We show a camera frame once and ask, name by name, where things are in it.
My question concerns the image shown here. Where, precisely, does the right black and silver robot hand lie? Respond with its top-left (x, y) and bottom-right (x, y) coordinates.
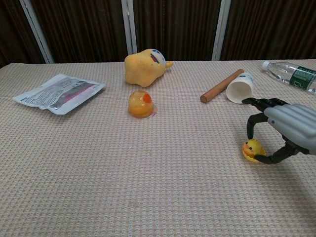
top-left (241, 97), bottom-right (316, 165)

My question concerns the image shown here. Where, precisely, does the small yellow rubber duck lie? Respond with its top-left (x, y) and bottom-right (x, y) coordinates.
top-left (241, 138), bottom-right (265, 158)

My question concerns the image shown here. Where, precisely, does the yellow plush toy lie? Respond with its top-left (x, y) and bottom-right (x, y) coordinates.
top-left (123, 48), bottom-right (174, 88)

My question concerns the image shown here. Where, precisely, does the clear water bottle green label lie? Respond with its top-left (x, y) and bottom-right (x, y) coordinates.
top-left (261, 60), bottom-right (316, 94)

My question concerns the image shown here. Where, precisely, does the small yellow plastic cup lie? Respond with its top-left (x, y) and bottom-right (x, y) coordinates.
top-left (242, 149), bottom-right (267, 164)

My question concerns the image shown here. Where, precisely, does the white paper cup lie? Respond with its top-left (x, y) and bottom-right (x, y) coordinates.
top-left (226, 72), bottom-right (255, 104)

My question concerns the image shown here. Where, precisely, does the wooden rolling pin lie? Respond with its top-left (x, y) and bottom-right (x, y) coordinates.
top-left (200, 69), bottom-right (244, 104)

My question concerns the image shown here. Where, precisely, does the dark pleated curtain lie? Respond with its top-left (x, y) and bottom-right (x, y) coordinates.
top-left (0, 0), bottom-right (316, 69)

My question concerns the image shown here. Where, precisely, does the clear orange jelly cup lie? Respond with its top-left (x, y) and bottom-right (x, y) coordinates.
top-left (128, 90), bottom-right (158, 119)

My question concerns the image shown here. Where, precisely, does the beige woven tablecloth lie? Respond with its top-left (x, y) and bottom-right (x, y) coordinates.
top-left (0, 59), bottom-right (316, 237)

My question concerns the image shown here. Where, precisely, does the white printed foil pouch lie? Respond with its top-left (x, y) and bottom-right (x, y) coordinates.
top-left (12, 73), bottom-right (106, 116)

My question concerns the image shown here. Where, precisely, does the white metal frame post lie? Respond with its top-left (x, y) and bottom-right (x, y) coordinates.
top-left (19, 0), bottom-right (54, 64)
top-left (121, 0), bottom-right (138, 55)
top-left (211, 0), bottom-right (232, 61)

